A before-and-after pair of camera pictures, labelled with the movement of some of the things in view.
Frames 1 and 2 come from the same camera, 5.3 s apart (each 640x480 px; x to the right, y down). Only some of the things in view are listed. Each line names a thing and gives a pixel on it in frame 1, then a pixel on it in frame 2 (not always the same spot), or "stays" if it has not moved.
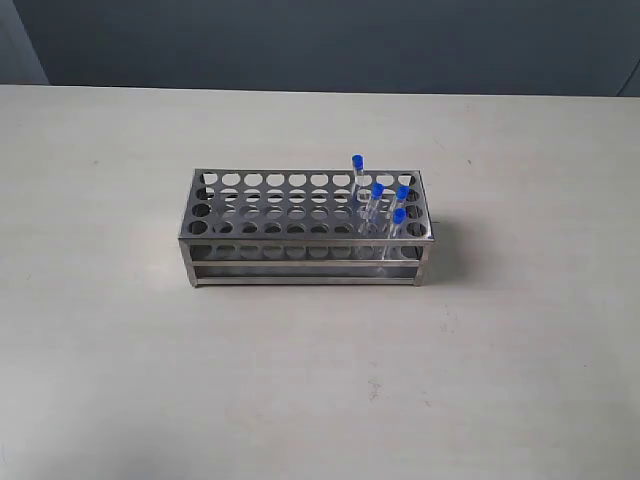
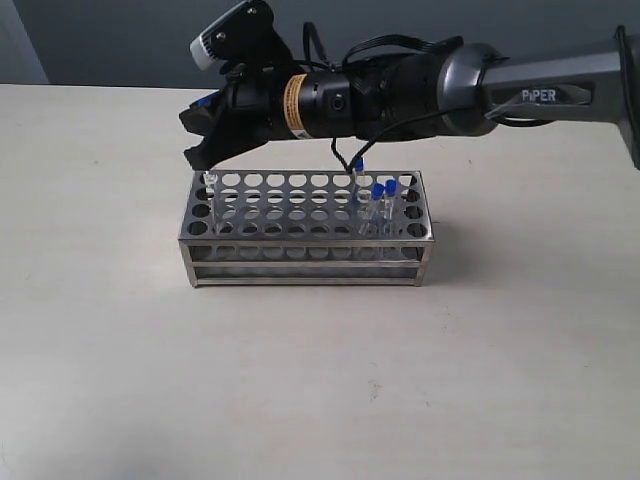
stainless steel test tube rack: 293,226 stays
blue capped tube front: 400,218 -> 210,178
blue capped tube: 402,196 -> 390,192
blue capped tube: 373,214 stays
